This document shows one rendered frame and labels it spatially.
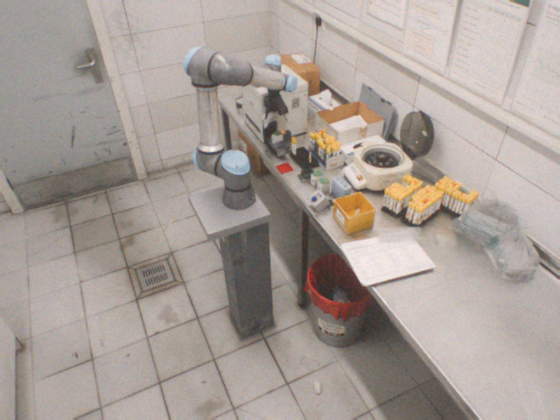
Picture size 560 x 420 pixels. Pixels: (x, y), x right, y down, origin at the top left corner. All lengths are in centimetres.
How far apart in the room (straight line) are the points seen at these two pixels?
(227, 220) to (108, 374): 118
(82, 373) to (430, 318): 185
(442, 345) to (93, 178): 293
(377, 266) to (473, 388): 53
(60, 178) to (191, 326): 168
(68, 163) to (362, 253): 253
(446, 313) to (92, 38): 270
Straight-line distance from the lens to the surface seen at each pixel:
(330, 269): 244
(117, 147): 367
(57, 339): 292
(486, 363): 163
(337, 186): 201
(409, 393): 251
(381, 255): 181
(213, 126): 187
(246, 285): 227
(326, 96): 274
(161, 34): 346
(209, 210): 197
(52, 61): 337
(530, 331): 177
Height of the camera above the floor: 218
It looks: 41 degrees down
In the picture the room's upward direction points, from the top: 2 degrees counter-clockwise
